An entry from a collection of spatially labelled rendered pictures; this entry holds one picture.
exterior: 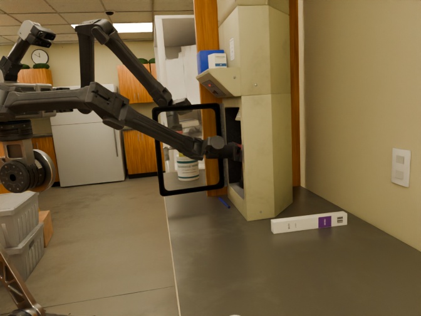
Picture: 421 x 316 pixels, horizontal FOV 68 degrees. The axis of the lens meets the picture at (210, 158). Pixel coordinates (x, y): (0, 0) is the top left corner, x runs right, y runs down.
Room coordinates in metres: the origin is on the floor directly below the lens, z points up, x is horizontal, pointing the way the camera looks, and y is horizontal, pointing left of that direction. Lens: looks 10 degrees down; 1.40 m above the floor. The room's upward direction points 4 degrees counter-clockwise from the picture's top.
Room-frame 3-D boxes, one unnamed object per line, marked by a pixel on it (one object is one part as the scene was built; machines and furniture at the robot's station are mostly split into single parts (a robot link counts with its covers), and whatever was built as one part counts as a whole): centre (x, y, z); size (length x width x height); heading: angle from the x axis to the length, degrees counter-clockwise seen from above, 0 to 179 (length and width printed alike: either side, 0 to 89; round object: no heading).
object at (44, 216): (3.24, 1.98, 0.14); 0.41 x 0.32 x 0.28; 16
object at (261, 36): (1.31, -0.22, 1.33); 0.32 x 0.25 x 0.77; 10
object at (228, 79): (1.28, -0.04, 1.46); 0.32 x 0.12 x 0.10; 10
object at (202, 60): (1.37, -0.03, 1.56); 0.10 x 0.10 x 0.09; 10
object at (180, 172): (1.40, 0.09, 1.19); 0.30 x 0.01 x 0.40; 104
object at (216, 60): (1.23, -0.05, 1.54); 0.05 x 0.05 x 0.06; 27
